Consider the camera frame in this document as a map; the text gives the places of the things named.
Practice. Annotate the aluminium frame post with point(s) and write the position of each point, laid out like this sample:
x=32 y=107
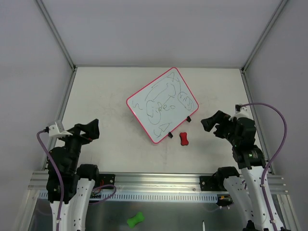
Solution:
x=44 y=11
x=275 y=16

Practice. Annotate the left aluminium frame post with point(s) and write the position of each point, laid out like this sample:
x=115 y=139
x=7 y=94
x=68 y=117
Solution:
x=44 y=11

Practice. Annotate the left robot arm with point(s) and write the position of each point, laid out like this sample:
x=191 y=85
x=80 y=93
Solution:
x=69 y=184

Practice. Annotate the green eraser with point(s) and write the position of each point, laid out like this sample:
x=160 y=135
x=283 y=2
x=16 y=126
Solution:
x=133 y=221

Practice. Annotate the right aluminium frame post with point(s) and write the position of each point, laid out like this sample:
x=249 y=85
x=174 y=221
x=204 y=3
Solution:
x=275 y=16

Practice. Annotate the red whiteboard eraser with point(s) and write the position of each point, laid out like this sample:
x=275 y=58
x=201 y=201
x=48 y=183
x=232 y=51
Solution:
x=183 y=139

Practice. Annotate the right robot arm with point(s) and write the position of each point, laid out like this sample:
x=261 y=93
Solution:
x=247 y=184

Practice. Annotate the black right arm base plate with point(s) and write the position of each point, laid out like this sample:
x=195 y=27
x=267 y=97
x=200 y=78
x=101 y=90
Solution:
x=210 y=183

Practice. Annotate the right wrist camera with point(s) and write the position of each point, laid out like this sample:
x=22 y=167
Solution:
x=241 y=111

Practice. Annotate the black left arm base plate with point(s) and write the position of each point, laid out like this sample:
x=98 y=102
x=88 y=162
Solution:
x=105 y=179

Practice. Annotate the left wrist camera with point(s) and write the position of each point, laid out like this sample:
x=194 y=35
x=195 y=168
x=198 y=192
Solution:
x=56 y=130

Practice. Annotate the aluminium front rail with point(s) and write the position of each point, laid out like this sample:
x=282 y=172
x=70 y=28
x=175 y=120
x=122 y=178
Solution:
x=158 y=182

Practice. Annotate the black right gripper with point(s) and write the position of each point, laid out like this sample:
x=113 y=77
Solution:
x=224 y=128

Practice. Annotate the slotted cable duct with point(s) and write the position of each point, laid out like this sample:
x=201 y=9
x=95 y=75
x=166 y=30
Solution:
x=164 y=197

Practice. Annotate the black white board stand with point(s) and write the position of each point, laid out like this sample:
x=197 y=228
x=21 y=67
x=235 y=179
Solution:
x=170 y=135

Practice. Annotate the pink framed whiteboard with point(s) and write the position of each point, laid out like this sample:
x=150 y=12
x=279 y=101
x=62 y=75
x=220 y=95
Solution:
x=163 y=104

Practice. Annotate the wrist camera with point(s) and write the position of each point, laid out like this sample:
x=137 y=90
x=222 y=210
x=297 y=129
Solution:
x=56 y=130
x=241 y=111

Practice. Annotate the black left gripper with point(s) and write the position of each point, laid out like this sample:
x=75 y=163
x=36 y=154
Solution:
x=78 y=134

